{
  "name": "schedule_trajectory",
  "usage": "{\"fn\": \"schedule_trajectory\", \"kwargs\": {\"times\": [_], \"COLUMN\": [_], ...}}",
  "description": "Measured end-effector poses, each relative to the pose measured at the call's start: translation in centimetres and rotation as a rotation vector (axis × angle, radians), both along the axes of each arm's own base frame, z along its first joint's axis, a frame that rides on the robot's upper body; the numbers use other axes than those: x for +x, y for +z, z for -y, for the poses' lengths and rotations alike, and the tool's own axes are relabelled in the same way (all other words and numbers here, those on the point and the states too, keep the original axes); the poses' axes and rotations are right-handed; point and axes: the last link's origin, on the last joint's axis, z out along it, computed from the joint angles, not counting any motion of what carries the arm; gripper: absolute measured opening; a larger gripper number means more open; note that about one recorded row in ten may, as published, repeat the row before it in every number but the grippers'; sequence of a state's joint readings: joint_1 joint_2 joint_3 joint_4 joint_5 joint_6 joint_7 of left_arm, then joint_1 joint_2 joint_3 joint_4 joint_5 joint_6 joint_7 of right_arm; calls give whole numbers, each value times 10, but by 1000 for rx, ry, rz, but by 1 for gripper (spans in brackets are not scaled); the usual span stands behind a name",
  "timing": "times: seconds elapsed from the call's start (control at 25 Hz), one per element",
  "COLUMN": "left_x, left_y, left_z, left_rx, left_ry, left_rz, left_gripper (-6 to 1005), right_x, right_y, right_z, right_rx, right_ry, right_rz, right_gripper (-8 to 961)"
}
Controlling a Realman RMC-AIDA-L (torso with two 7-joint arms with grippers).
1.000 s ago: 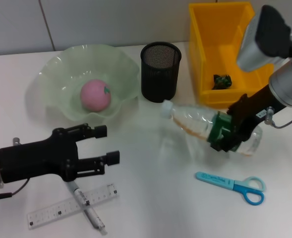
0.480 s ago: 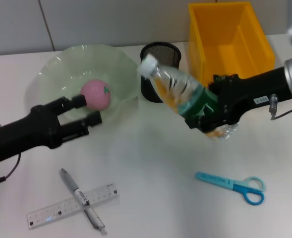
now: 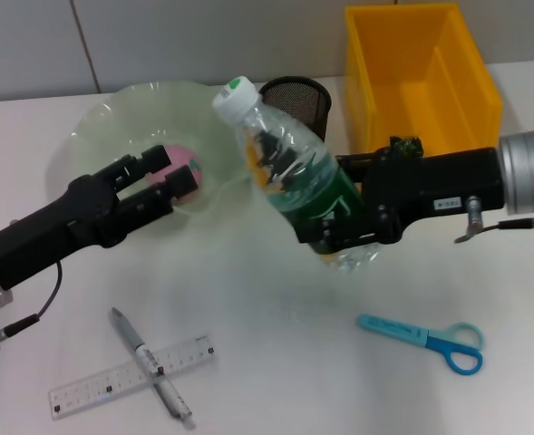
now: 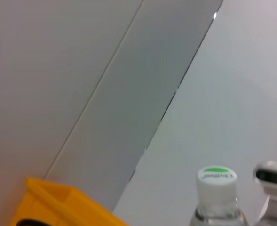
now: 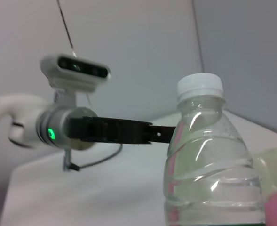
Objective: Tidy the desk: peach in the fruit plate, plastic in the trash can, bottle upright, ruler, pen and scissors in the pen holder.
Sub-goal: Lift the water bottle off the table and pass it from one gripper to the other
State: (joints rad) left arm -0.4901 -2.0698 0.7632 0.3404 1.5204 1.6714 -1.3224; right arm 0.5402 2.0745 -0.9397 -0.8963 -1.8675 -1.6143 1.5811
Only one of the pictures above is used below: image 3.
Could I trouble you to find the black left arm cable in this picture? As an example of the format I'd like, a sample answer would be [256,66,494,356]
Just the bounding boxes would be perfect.
[0,261,64,358]

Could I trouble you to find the blue scissors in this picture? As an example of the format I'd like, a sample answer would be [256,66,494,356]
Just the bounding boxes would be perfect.
[356,313,489,377]

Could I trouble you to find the green plastic wrapper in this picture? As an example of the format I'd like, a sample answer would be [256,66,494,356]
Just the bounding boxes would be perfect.
[387,134,426,160]

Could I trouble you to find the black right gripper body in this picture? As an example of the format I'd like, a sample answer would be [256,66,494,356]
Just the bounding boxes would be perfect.
[361,147,507,245]

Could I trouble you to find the yellow plastic bin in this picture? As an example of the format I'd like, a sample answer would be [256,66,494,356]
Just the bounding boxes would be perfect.
[344,3,504,158]

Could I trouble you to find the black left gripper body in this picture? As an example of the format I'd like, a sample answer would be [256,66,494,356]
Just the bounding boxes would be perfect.
[0,155,176,292]

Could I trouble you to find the green glass fruit plate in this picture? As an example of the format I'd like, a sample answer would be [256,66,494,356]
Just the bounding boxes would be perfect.
[69,80,257,218]

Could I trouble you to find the grey pen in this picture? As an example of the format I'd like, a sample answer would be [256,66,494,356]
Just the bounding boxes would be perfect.
[111,306,198,430]

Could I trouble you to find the black mesh pen holder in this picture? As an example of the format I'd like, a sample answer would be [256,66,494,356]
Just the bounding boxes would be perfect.
[259,75,334,141]

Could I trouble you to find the pink toy peach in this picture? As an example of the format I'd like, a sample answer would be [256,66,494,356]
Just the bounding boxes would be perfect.
[146,144,204,205]

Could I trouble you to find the transparent plastic ruler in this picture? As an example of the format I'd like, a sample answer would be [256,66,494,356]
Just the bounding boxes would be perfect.
[50,332,218,421]

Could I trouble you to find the clear water bottle green label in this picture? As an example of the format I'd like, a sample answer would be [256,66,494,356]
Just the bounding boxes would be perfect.
[211,75,381,274]

